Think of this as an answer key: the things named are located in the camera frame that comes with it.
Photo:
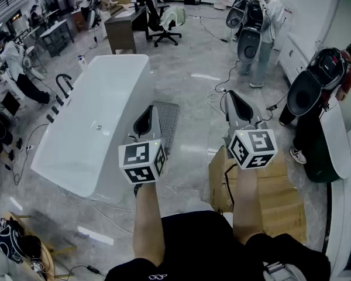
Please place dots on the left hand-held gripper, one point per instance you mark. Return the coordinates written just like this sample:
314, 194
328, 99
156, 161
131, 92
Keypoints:
140, 159

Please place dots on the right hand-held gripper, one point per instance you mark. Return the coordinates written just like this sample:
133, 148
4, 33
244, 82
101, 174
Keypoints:
251, 148

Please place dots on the grey floor mat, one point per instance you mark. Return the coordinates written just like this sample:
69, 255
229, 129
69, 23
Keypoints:
171, 119

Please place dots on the white bathtub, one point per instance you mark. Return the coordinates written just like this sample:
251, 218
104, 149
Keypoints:
99, 98

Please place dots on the person's left forearm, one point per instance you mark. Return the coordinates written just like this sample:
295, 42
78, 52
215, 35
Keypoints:
149, 224

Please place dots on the person's right forearm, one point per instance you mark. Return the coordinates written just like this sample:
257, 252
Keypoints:
247, 203

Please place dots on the black cylindrical plastic part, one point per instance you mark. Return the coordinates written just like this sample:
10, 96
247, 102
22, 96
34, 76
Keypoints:
59, 100
50, 118
55, 110

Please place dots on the black arched bathtub faucet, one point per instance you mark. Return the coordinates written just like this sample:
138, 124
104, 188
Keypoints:
64, 75

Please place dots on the white vanity cabinet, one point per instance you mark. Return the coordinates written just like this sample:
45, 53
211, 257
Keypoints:
294, 57

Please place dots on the white pump soap bottle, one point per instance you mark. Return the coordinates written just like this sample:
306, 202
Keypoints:
82, 63

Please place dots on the dark wooden vanity desk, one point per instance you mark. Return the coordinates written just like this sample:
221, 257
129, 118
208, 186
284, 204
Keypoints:
120, 34

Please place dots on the dark tub with white rim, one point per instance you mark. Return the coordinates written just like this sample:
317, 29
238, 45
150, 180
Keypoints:
336, 139

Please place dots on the black office chair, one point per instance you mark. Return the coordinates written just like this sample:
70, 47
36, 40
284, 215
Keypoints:
152, 16

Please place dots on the pale green cloth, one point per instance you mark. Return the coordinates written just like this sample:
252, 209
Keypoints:
172, 16

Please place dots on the white sink basin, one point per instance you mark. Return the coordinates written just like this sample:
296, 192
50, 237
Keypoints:
125, 13

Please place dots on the black basin faucet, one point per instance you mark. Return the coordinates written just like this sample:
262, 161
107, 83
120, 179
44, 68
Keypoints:
136, 8

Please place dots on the person's black shirt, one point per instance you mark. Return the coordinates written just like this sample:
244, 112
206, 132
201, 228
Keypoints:
193, 244

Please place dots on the white top metal table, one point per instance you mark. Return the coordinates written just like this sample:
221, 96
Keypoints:
48, 15
57, 28

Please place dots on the wooden stool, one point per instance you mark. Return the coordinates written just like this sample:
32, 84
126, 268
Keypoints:
61, 249

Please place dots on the black white patterned bag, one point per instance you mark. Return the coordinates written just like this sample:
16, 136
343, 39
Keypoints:
11, 241

